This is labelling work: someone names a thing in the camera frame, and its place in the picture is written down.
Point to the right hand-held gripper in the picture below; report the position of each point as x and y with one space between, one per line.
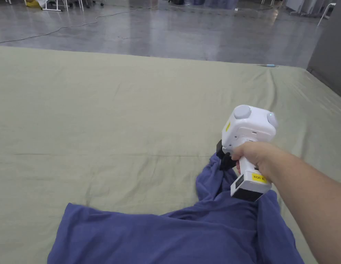
250 126

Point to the dark blue shirt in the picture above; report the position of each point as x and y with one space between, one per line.
159 236

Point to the person's right forearm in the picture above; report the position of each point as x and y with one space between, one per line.
310 198

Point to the person's right hand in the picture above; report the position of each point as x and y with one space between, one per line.
255 155

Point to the small pale blue object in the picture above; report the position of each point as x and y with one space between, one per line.
268 65

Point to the bed with pale green sheet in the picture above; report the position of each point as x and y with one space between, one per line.
104 110

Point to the yellow bag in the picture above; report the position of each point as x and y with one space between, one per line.
32 3

